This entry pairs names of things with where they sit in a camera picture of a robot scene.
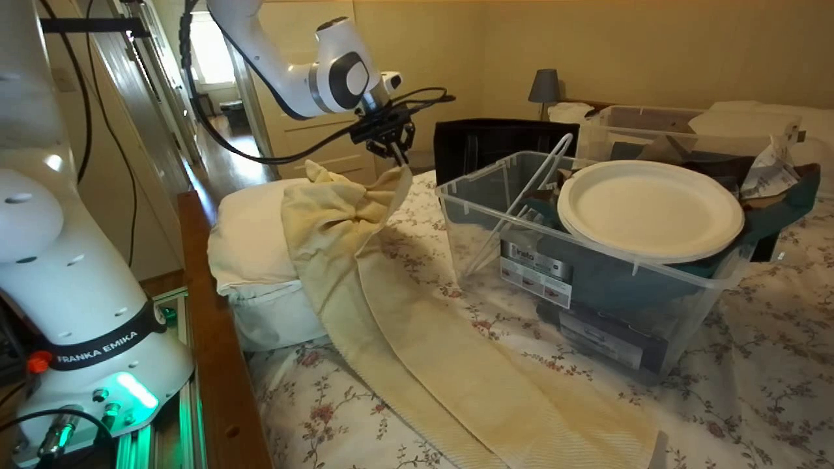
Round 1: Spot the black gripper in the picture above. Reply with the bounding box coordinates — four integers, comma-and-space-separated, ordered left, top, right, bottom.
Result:
349, 100, 418, 171

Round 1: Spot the yellow waffle weave towel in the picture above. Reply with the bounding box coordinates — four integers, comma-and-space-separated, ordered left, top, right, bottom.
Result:
281, 159, 672, 469

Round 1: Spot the clear plastic storage bin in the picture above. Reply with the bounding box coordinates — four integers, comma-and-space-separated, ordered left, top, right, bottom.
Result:
436, 147, 754, 379

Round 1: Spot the white plastic clothes hanger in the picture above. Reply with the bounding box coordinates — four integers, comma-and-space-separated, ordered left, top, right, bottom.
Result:
454, 129, 579, 280

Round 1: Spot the small grey table lamp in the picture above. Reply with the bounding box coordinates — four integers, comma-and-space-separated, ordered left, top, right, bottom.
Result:
527, 68, 566, 123

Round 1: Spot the cream white pillow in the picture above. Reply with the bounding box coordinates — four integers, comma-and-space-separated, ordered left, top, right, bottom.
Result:
205, 176, 316, 294

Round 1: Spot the pale blue pillow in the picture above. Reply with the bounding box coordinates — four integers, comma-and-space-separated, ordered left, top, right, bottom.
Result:
226, 275, 334, 353

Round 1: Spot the clear plastic container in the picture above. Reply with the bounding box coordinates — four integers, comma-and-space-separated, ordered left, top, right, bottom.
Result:
577, 100, 707, 165

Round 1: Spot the dark box with white labels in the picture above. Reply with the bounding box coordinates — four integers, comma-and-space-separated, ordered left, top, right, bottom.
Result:
496, 231, 724, 378

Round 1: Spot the white paper plate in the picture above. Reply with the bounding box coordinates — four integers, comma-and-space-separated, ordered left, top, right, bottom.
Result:
555, 159, 749, 265

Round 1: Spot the brown wooden bed footboard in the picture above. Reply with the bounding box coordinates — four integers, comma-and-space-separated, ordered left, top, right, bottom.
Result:
178, 189, 274, 469

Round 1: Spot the white folded bedding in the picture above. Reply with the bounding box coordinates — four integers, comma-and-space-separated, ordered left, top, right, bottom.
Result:
688, 98, 834, 171

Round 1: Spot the crumpled white plastic bag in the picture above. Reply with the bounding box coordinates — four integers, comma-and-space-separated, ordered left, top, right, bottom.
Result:
741, 123, 805, 205

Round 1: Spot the floral print bed sheet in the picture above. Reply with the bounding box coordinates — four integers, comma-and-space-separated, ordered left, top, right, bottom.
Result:
244, 165, 834, 469

